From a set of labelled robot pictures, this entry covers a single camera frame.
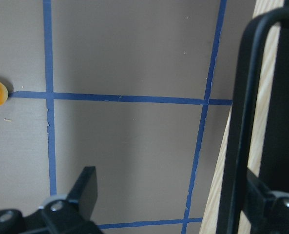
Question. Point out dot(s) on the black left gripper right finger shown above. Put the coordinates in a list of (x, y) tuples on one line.
[(266, 210)]

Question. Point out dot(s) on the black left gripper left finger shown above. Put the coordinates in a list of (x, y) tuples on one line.
[(67, 214)]

